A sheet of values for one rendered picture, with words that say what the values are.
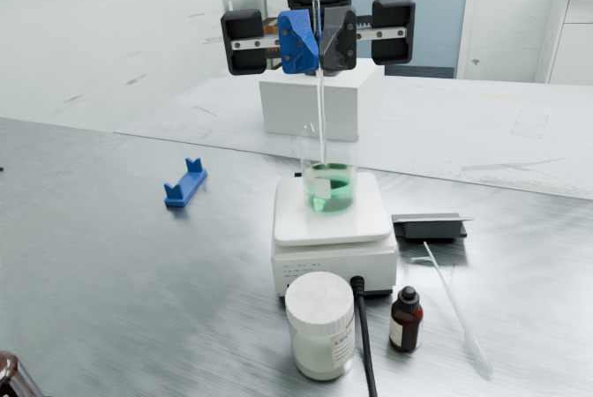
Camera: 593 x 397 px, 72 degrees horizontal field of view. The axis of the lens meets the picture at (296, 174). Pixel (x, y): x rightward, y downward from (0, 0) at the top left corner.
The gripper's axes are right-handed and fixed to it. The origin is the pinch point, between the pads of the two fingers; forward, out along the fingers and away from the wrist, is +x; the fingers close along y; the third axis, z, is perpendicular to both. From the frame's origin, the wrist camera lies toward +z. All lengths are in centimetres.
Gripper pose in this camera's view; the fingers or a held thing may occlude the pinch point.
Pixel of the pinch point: (318, 49)
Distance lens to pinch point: 37.7
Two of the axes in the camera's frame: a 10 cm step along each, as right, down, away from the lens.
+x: -0.3, 5.1, -8.6
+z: -0.8, -8.6, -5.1
